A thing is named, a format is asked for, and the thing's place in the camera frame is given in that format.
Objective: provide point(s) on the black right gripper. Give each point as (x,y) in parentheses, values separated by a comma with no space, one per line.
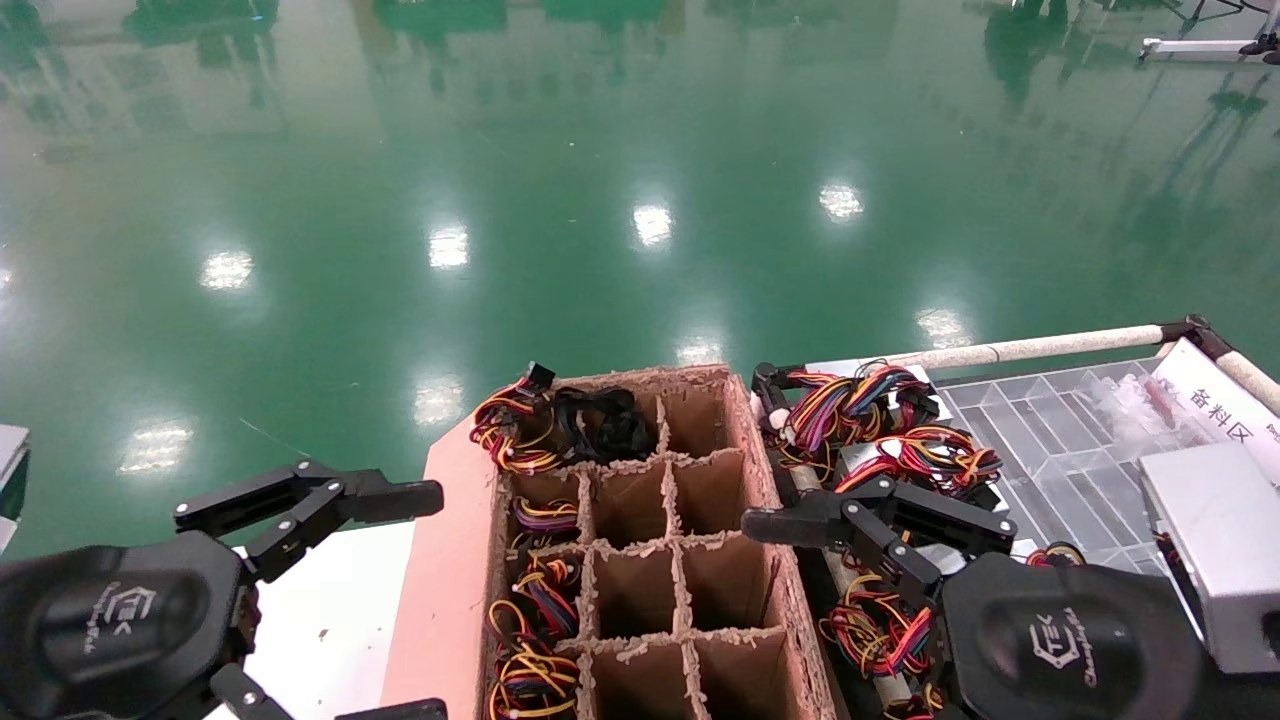
(1070,640)

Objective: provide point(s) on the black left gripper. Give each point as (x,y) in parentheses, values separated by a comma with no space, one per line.
(110,630)

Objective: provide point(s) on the brown cardboard divider box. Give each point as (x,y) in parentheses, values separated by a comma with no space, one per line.
(720,590)

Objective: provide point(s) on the clear plastic compartment tray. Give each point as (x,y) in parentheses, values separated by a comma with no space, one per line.
(1050,470)

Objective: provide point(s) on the clear plastic bag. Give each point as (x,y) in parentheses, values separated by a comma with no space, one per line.
(1130,400)

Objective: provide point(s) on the white board with dark edge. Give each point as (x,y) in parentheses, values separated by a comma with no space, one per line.
(10,450)

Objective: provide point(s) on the silver metal box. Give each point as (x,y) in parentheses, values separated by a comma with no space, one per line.
(1220,540)

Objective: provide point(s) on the white sign with Chinese text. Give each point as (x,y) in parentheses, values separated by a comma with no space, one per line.
(1220,410)

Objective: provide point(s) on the black rail corner joint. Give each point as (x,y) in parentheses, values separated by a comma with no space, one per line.
(765,385)
(1195,328)

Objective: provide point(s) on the white metal floor frame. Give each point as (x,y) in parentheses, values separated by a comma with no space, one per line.
(1190,47)

